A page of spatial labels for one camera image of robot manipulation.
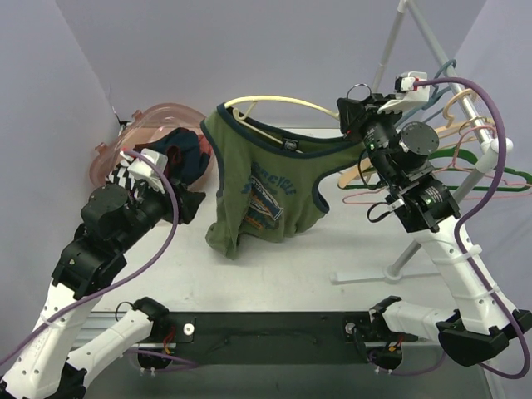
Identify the navy blue garment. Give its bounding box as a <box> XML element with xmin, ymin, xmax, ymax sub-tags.
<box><xmin>134</xmin><ymin>127</ymin><xmax>212</xmax><ymax>185</ymax></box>

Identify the black white striped tank top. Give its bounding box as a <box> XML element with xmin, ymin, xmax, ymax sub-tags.
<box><xmin>105</xmin><ymin>160</ymin><xmax>139</xmax><ymax>200</ymax></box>

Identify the teal blue hanger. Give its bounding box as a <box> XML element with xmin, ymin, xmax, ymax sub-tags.
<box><xmin>398</xmin><ymin>57</ymin><xmax>458</xmax><ymax>126</ymax></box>

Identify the beige wooden hanger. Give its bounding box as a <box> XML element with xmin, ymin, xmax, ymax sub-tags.
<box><xmin>338</xmin><ymin>86</ymin><xmax>498</xmax><ymax>190</ymax></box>

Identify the olive green garment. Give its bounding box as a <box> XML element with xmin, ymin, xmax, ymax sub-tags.
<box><xmin>200</xmin><ymin>105</ymin><xmax>363</xmax><ymax>259</ymax></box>

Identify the pink wire hanger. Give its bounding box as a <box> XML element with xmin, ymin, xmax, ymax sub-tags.
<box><xmin>342</xmin><ymin>124</ymin><xmax>532</xmax><ymax>207</ymax></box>

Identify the cream plastic hanger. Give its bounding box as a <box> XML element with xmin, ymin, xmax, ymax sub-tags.
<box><xmin>224</xmin><ymin>83</ymin><xmax>373</xmax><ymax>145</ymax></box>

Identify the green plastic hanger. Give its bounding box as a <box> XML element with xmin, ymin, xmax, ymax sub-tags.
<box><xmin>344</xmin><ymin>149</ymin><xmax>532</xmax><ymax>195</ymax></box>

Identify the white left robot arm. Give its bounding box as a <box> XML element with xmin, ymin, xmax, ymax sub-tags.
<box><xmin>1</xmin><ymin>180</ymin><xmax>204</xmax><ymax>398</ymax></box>

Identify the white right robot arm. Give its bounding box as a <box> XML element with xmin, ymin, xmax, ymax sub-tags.
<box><xmin>337</xmin><ymin>93</ymin><xmax>531</xmax><ymax>367</ymax></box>

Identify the pink translucent plastic basket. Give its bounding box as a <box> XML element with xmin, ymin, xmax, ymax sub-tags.
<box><xmin>89</xmin><ymin>102</ymin><xmax>215</xmax><ymax>191</ymax></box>

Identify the metal clothes rack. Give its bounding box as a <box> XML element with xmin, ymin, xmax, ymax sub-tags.
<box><xmin>329</xmin><ymin>1</ymin><xmax>498</xmax><ymax>285</ymax></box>

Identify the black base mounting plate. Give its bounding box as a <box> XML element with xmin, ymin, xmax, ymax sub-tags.
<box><xmin>120</xmin><ymin>310</ymin><xmax>419</xmax><ymax>367</ymax></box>

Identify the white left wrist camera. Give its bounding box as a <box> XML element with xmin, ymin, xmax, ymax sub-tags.
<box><xmin>120</xmin><ymin>148</ymin><xmax>168</xmax><ymax>193</ymax></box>

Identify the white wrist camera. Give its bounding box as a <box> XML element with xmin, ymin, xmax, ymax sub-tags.
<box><xmin>120</xmin><ymin>148</ymin><xmax>168</xmax><ymax>193</ymax></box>
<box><xmin>377</xmin><ymin>71</ymin><xmax>430</xmax><ymax>114</ymax></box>

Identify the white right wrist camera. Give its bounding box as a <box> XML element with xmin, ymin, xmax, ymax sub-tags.
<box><xmin>377</xmin><ymin>71</ymin><xmax>430</xmax><ymax>114</ymax></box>

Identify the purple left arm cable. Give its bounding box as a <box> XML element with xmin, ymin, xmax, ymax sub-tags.
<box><xmin>0</xmin><ymin>150</ymin><xmax>200</xmax><ymax>371</ymax></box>

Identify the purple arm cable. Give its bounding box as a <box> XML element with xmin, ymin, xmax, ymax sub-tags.
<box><xmin>0</xmin><ymin>150</ymin><xmax>200</xmax><ymax>371</ymax></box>
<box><xmin>373</xmin><ymin>76</ymin><xmax>532</xmax><ymax>379</ymax></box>

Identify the aluminium frame rail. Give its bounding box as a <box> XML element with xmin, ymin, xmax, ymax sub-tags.
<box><xmin>72</xmin><ymin>312</ymin><xmax>125</xmax><ymax>349</ymax></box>

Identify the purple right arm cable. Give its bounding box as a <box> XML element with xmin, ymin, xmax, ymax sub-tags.
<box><xmin>373</xmin><ymin>76</ymin><xmax>532</xmax><ymax>379</ymax></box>

